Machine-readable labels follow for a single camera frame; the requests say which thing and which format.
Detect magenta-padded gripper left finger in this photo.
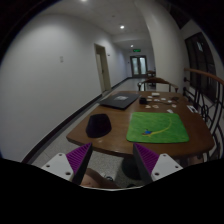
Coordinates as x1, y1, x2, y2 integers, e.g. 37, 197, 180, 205
41, 142, 94, 186

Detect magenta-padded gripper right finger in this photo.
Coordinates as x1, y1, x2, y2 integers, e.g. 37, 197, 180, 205
132, 142, 184, 185

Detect black computer mouse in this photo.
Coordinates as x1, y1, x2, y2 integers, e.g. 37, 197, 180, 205
85, 113, 113, 139

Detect green mouse pad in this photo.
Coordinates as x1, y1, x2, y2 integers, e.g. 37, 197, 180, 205
125, 111, 190, 145

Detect wood-topped metal railing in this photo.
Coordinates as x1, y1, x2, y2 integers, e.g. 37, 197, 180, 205
182, 67, 224, 161

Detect black closed laptop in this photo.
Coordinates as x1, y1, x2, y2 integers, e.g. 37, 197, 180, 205
98, 92, 142, 111

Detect wooden chair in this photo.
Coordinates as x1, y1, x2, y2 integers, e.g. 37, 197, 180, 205
137, 76, 180, 94

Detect glazed double door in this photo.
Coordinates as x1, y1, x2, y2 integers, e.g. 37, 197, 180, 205
129, 55, 149, 79

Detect beige side door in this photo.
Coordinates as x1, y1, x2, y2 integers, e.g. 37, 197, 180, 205
94, 43, 112, 94

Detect dark framed window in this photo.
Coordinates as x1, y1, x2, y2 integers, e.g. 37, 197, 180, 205
184, 31, 219, 103

